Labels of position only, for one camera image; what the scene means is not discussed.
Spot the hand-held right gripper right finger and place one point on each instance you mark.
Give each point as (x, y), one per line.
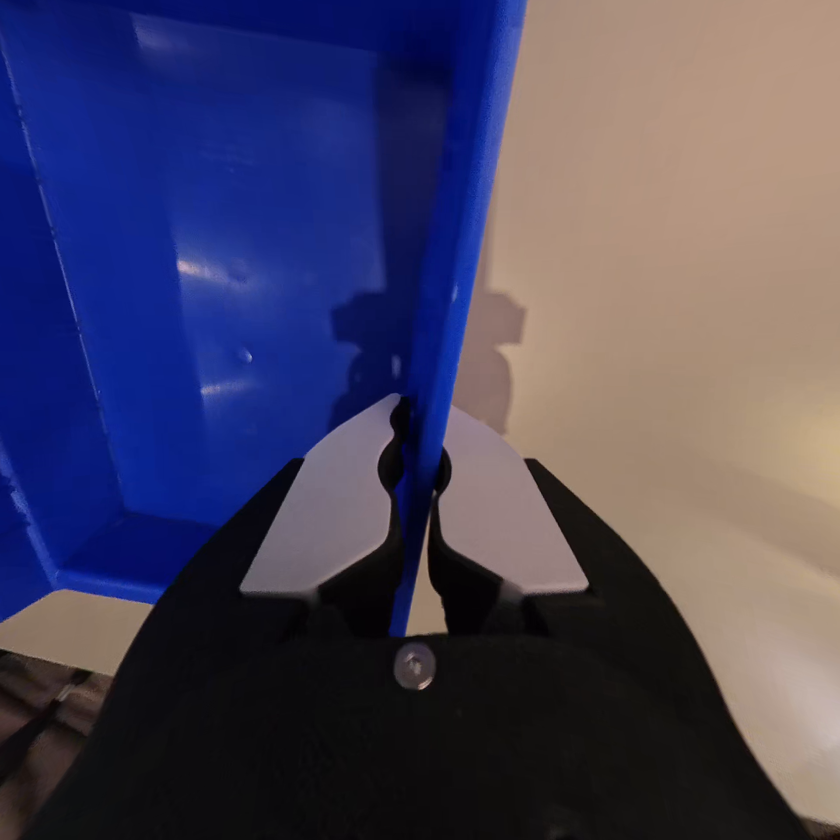
(505, 518)

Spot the blue plastic bin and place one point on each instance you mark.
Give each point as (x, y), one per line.
(262, 197)

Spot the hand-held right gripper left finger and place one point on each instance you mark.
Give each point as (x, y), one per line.
(328, 512)

